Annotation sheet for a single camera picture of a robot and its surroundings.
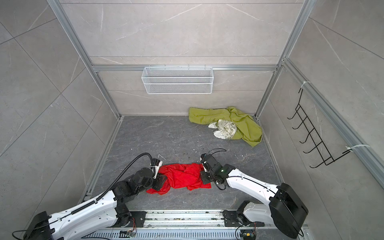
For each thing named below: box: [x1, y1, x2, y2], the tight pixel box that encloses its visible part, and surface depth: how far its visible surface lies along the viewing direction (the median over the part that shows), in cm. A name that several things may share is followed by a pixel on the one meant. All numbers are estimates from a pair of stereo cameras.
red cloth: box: [146, 163, 212, 195], surface depth 83 cm
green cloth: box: [189, 106, 263, 147], surface depth 106 cm
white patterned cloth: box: [208, 119, 237, 140], surface depth 106 cm
